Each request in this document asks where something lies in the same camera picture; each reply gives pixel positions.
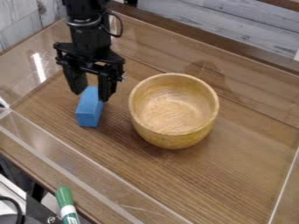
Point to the clear acrylic corner bracket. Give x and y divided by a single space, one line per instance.
113 24

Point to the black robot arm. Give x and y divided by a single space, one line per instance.
86 10

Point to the clear acrylic tray wall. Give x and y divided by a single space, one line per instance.
106 199

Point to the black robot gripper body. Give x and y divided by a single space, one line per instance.
89 54

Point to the brown wooden bowl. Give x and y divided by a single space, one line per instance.
174 108

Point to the blue rectangular block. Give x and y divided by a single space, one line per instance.
89 110

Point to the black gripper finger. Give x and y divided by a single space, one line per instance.
77 78
107 85

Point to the green white marker pen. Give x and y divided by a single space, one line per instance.
69 213

